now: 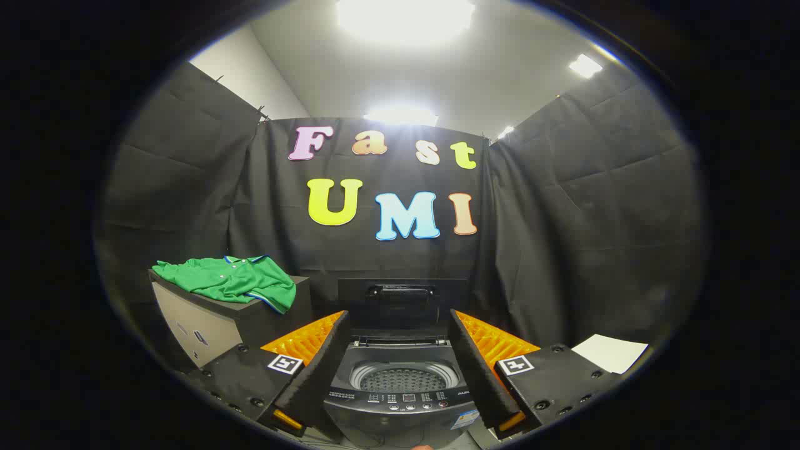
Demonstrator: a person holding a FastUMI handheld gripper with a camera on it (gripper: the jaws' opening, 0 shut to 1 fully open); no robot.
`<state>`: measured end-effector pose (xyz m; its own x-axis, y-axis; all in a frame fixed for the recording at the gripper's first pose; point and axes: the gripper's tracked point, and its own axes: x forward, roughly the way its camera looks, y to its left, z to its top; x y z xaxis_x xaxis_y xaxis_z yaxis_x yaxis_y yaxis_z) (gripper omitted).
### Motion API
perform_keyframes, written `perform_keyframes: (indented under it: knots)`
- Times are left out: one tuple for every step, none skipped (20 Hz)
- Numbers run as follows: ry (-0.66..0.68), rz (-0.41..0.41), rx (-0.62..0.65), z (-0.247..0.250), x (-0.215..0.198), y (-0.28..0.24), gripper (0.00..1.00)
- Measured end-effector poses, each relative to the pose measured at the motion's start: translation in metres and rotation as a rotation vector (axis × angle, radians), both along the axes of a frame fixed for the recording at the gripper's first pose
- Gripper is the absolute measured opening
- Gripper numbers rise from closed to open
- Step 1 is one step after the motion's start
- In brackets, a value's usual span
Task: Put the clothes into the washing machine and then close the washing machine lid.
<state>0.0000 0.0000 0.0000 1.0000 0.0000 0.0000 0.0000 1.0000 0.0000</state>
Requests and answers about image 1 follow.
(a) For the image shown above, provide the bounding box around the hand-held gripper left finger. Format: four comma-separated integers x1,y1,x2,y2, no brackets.
187,310,350,438

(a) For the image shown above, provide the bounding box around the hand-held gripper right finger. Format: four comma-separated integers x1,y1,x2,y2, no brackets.
448,309,626,441

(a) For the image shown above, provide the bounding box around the grey top-load washing machine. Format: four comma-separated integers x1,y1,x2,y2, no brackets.
322,331,482,449

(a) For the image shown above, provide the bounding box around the green polo shirt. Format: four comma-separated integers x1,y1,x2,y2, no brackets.
152,255,297,314

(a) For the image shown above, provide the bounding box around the white paper sheet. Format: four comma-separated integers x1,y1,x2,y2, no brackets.
572,334,649,374

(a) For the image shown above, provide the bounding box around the dark grey cabinet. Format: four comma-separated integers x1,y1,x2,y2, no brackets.
147,269,313,376

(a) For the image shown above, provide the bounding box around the black backdrop cloth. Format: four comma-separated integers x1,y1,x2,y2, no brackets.
94,61,707,376

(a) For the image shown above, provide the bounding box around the large ceiling light panel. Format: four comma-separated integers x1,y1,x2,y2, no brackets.
336,0,476,44

